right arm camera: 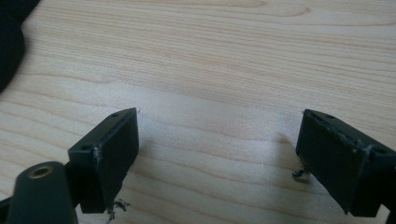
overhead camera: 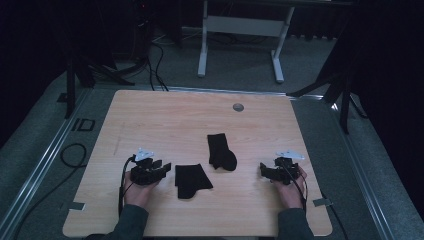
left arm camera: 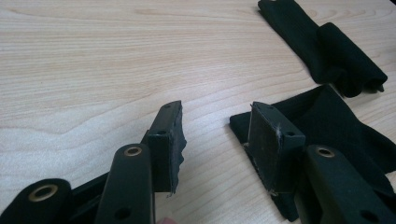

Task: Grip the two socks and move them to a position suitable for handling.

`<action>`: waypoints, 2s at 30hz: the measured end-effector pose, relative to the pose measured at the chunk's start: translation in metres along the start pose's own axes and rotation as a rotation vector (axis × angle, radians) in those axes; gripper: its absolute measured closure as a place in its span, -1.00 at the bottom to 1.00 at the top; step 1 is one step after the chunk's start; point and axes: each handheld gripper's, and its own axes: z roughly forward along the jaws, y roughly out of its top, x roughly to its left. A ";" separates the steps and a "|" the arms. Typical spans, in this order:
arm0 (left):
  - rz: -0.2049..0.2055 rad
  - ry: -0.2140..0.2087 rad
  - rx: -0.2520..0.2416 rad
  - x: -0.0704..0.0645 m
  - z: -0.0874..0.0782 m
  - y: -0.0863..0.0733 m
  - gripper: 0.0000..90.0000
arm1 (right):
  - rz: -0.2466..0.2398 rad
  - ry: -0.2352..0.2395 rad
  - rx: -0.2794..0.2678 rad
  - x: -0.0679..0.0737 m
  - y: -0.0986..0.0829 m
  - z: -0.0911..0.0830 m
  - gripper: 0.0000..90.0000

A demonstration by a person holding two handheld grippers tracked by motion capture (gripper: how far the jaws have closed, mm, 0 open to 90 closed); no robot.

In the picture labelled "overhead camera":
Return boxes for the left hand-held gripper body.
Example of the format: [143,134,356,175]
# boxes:
[129,147,160,187]

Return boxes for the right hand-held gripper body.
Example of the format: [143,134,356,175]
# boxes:
[272,149,306,186]

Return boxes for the person's left hand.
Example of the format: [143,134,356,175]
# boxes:
[123,171,160,210]

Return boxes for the person's right hand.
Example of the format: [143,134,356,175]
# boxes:
[273,165,308,210]

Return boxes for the black sock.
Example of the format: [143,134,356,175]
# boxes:
[206,132,239,172]
[174,163,215,201]

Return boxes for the grey tape piece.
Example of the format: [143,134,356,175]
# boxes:
[312,197,334,208]
[67,201,86,212]

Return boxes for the black tripod stand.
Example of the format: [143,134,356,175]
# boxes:
[287,39,369,136]
[63,49,136,120]

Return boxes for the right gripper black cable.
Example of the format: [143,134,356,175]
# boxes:
[289,173,310,214]

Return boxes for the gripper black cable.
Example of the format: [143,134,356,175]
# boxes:
[289,173,310,214]
[117,155,136,218]

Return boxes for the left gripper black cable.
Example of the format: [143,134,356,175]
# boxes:
[117,155,136,218]

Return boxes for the black cable on floor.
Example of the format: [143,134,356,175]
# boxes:
[11,142,88,240]

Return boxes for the metal floor rail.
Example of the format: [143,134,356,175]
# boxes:
[328,99,398,240]
[0,87,94,240]

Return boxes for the black floor cables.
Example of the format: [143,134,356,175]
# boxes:
[145,36,170,92]

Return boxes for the white metal desk frame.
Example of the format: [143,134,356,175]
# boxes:
[197,0,297,84]

